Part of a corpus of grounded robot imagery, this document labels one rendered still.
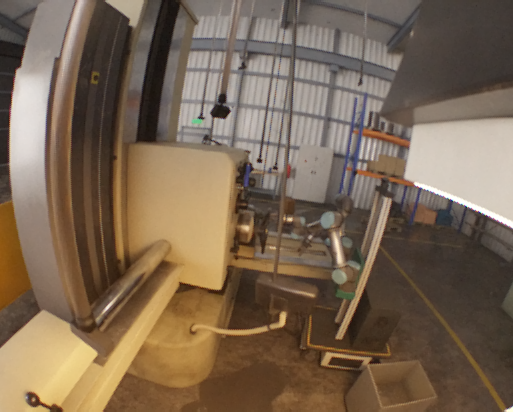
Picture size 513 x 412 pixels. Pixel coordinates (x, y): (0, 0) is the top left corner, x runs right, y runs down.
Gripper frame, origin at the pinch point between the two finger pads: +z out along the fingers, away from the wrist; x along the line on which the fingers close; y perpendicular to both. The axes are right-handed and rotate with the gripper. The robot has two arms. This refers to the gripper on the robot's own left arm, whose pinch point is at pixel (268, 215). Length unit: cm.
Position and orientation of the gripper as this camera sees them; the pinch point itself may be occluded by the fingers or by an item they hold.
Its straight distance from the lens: 203.4
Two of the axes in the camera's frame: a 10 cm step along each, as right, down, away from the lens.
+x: -1.3, 6.6, -7.4
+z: -9.9, -1.5, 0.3
